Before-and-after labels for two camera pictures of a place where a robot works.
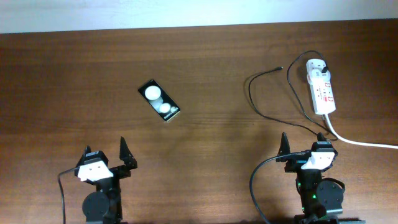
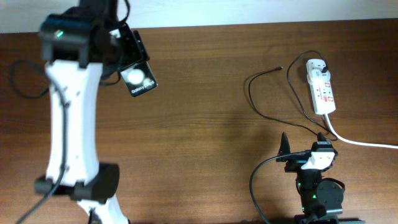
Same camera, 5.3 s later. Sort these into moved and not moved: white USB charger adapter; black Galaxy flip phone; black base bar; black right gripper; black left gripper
Moved: black left gripper; black Galaxy flip phone
Not moved: black base bar; black right gripper; white USB charger adapter
